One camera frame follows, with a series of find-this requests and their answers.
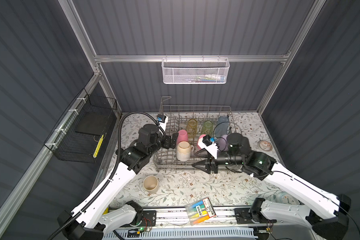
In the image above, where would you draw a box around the yellow glass tumbler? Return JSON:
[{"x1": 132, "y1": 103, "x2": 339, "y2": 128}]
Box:
[{"x1": 186, "y1": 119, "x2": 198, "y2": 139}]

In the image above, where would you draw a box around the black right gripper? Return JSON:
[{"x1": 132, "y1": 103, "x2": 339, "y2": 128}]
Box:
[{"x1": 188, "y1": 147, "x2": 240, "y2": 174}]

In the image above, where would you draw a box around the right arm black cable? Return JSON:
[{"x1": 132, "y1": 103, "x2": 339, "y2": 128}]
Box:
[{"x1": 212, "y1": 121, "x2": 230, "y2": 139}]

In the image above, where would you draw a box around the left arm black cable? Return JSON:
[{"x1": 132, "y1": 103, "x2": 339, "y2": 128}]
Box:
[{"x1": 46, "y1": 111, "x2": 166, "y2": 240}]

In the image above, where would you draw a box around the purple cup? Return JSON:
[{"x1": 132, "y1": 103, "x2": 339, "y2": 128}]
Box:
[{"x1": 218, "y1": 135, "x2": 228, "y2": 152}]

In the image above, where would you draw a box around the blue plastic tumbler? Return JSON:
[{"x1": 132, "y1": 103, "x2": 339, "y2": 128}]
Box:
[{"x1": 214, "y1": 116, "x2": 230, "y2": 138}]

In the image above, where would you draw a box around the white round clock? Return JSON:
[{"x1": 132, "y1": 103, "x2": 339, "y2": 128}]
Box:
[{"x1": 273, "y1": 192, "x2": 301, "y2": 205}]

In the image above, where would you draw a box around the pink cup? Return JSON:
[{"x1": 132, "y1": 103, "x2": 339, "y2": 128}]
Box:
[
  {"x1": 196, "y1": 134, "x2": 206, "y2": 151},
  {"x1": 177, "y1": 130, "x2": 189, "y2": 145}
]

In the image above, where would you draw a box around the grey wire dish rack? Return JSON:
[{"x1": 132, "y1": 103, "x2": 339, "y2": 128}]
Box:
[{"x1": 152, "y1": 96, "x2": 244, "y2": 173}]

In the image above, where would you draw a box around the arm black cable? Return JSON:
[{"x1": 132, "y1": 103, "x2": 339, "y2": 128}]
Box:
[
  {"x1": 46, "y1": 111, "x2": 166, "y2": 240},
  {"x1": 212, "y1": 121, "x2": 230, "y2": 139}
]

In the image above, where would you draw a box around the highlighter marker pack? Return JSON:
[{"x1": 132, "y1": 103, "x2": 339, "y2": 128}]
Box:
[{"x1": 186, "y1": 197, "x2": 217, "y2": 226}]

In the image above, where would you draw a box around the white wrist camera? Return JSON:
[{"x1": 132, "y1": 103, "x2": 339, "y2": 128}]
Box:
[
  {"x1": 200, "y1": 135, "x2": 219, "y2": 159},
  {"x1": 157, "y1": 114, "x2": 168, "y2": 132}
]

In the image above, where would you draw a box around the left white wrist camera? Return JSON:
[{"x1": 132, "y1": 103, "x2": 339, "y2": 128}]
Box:
[{"x1": 157, "y1": 114, "x2": 168, "y2": 132}]

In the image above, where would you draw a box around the green glass tumbler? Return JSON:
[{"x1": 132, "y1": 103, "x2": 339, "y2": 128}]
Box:
[{"x1": 201, "y1": 121, "x2": 214, "y2": 136}]

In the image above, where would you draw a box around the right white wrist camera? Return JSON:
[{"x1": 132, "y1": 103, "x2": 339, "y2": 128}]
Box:
[{"x1": 200, "y1": 135, "x2": 219, "y2": 159}]

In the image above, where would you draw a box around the white mesh wall basket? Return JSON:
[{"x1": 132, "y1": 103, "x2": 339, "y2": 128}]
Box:
[{"x1": 161, "y1": 58, "x2": 230, "y2": 85}]

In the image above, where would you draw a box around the yellow highlighter in basket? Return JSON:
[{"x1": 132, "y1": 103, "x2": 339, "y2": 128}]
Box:
[{"x1": 93, "y1": 135, "x2": 104, "y2": 159}]

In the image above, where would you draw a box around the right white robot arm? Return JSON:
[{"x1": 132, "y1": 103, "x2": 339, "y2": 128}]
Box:
[{"x1": 192, "y1": 133, "x2": 351, "y2": 240}]

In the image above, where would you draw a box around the white mug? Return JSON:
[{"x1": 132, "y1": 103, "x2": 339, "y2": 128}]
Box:
[{"x1": 176, "y1": 141, "x2": 195, "y2": 162}]

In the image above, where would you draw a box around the black wire wall basket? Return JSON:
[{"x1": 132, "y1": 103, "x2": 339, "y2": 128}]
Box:
[{"x1": 44, "y1": 91, "x2": 119, "y2": 164}]

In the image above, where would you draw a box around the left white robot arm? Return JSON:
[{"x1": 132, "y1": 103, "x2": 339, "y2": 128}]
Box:
[{"x1": 58, "y1": 124, "x2": 165, "y2": 240}]

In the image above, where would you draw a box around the beige cup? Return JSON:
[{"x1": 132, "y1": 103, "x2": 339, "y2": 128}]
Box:
[{"x1": 143, "y1": 176, "x2": 159, "y2": 194}]

